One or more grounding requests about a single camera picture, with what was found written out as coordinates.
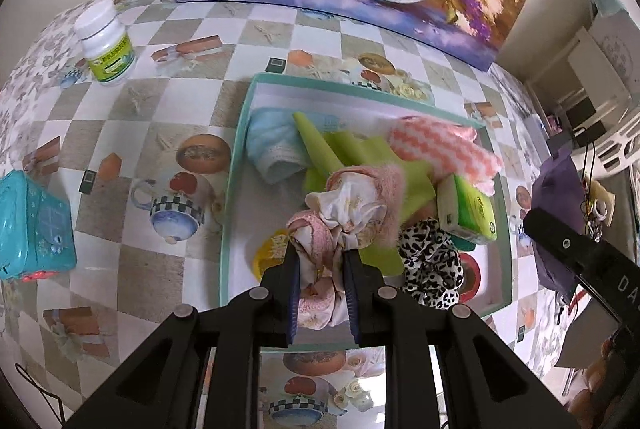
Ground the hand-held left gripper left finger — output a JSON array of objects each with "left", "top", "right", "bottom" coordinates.
[{"left": 65, "top": 244, "right": 304, "bottom": 429}]

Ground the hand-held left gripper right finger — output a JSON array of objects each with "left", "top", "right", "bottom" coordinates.
[{"left": 341, "top": 246, "right": 583, "bottom": 429}]

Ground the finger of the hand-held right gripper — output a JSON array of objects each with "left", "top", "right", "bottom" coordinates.
[{"left": 522, "top": 208, "right": 611, "bottom": 275}]

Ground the yellow round disc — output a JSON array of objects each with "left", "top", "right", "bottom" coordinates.
[{"left": 251, "top": 228, "right": 296, "bottom": 283}]

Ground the leopard print scrunchie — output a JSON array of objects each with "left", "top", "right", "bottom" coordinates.
[{"left": 397, "top": 217, "right": 465, "bottom": 309}]

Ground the pink fluffy floral scrunchie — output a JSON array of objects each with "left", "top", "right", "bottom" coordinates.
[{"left": 285, "top": 164, "right": 406, "bottom": 330}]

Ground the green tissue packet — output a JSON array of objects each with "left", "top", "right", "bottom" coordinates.
[{"left": 435, "top": 172, "right": 499, "bottom": 245}]

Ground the shallow teal cardboard box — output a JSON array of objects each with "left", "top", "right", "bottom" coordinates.
[{"left": 218, "top": 71, "right": 516, "bottom": 355}]

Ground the red tape roll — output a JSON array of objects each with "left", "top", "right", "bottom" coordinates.
[{"left": 454, "top": 251, "right": 482, "bottom": 305}]

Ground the lime green cloth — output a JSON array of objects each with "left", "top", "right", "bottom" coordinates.
[{"left": 292, "top": 111, "right": 436, "bottom": 278}]

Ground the blue face mask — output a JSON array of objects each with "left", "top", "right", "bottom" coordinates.
[{"left": 244, "top": 106, "right": 321, "bottom": 184}]

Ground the pink white zigzag cloth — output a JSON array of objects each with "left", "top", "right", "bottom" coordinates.
[{"left": 387, "top": 114, "right": 505, "bottom": 198}]

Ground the person's right hand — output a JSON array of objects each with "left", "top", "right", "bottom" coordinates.
[{"left": 567, "top": 338, "right": 632, "bottom": 429}]

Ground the pile of small clutter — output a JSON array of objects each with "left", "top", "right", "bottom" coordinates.
[{"left": 580, "top": 169, "right": 617, "bottom": 242}]

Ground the brown cardboard sheet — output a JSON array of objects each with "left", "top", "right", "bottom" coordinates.
[{"left": 554, "top": 306, "right": 622, "bottom": 368}]

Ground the white lattice plastic basket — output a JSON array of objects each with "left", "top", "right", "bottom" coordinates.
[{"left": 570, "top": 102, "right": 640, "bottom": 180}]

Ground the teal plastic toy box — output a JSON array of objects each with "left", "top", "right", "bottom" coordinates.
[{"left": 0, "top": 170, "right": 79, "bottom": 285}]

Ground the white pill bottle green label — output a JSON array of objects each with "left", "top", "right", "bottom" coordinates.
[{"left": 73, "top": 0, "right": 137, "bottom": 88}]

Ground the black cable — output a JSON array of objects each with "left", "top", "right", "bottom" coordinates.
[{"left": 14, "top": 361, "right": 68, "bottom": 425}]

